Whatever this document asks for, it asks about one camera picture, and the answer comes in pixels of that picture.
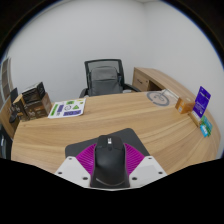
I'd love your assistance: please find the wooden shelf unit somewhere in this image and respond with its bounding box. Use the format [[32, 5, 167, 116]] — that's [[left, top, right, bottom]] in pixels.
[[0, 57, 16, 139]]

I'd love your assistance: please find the small orange box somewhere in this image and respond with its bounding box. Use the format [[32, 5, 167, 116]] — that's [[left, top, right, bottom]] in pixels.
[[175, 96, 196, 115]]

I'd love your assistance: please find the small teal packet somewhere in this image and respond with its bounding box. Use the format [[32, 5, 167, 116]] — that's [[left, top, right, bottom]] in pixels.
[[199, 115, 214, 138]]

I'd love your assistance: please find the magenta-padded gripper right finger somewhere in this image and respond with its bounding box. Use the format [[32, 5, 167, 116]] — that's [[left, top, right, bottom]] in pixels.
[[123, 142, 168, 189]]

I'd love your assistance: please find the black computer mouse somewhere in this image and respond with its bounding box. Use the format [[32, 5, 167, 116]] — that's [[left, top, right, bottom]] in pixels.
[[90, 134, 131, 190]]

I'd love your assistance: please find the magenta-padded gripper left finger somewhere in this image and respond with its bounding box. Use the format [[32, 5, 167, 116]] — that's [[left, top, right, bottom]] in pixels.
[[54, 142, 98, 188]]

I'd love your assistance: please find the wooden side desk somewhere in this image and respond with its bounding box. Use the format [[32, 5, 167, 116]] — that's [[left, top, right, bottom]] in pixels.
[[132, 66, 188, 99]]

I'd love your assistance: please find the black and white box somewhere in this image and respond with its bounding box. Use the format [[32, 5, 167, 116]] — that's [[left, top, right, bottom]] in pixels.
[[21, 81, 47, 105]]

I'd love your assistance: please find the white printed paper sheet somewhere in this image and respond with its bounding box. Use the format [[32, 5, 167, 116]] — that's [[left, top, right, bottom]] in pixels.
[[47, 97, 87, 120]]

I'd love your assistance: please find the purple card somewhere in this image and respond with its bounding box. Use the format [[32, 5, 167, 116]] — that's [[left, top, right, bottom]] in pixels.
[[192, 85, 212, 119]]

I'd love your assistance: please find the black padded office chair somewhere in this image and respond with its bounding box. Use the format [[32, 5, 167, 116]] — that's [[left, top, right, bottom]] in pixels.
[[0, 124, 14, 160]]

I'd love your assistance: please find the black mesh office chair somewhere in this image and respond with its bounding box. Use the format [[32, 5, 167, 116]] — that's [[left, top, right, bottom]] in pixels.
[[78, 58, 142, 99]]

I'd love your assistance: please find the grey backpack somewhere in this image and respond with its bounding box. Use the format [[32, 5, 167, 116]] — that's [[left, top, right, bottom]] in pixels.
[[87, 65, 124, 97]]

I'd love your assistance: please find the wide brown cardboard box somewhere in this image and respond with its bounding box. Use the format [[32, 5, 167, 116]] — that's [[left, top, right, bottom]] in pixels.
[[23, 92, 53, 121]]

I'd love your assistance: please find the dark grey mouse pad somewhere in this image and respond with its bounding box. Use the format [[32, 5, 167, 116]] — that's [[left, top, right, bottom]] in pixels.
[[64, 127, 151, 161]]

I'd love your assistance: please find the round grey disc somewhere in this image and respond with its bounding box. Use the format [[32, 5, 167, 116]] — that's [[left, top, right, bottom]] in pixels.
[[146, 90, 172, 108]]

